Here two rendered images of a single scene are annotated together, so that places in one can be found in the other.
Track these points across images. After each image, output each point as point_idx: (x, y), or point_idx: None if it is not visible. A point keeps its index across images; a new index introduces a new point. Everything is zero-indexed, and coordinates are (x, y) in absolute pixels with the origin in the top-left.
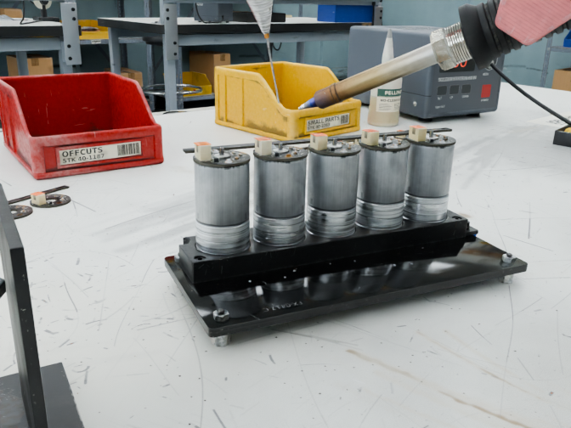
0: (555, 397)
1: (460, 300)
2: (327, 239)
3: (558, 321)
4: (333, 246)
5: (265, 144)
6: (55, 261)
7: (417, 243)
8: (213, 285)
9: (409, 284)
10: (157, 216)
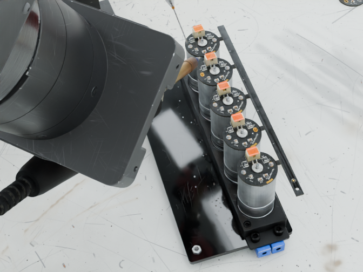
0: (69, 226)
1: (172, 219)
2: (207, 133)
3: (138, 265)
4: (206, 138)
5: (204, 58)
6: (242, 20)
7: (228, 198)
8: (176, 85)
9: (166, 178)
10: (324, 58)
